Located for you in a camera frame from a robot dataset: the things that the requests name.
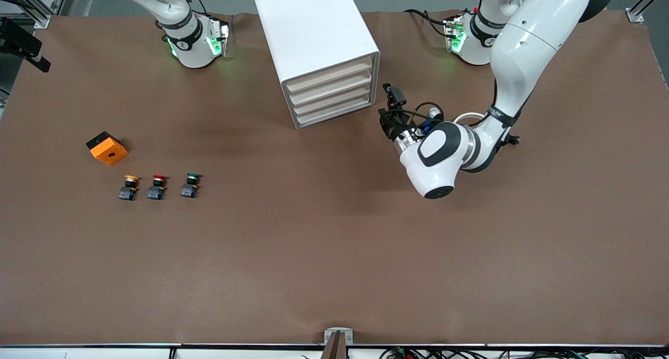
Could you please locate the white plastic drawer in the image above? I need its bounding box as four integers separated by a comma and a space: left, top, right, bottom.
289, 72, 373, 106
293, 85, 374, 117
295, 95, 375, 127
285, 56, 373, 93

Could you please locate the yellow push button switch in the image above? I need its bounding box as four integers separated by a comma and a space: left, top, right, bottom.
118, 175, 141, 201

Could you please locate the white drawer cabinet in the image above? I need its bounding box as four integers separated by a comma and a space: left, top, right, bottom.
253, 0, 380, 130

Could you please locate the aluminium frame post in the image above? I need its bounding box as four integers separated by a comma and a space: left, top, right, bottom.
626, 0, 669, 24
0, 0, 71, 29

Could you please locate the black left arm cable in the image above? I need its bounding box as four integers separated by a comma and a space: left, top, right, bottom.
410, 102, 446, 137

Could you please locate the orange black switch box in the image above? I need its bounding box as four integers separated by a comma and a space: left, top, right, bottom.
86, 131, 129, 166

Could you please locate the black base cable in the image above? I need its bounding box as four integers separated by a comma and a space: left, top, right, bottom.
405, 9, 451, 38

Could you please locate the red push button switch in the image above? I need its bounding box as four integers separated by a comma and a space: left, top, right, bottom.
147, 175, 168, 201

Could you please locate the green push button switch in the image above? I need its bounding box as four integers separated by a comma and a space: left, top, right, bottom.
181, 173, 202, 199

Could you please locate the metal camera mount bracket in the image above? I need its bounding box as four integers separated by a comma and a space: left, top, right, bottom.
321, 328, 354, 359

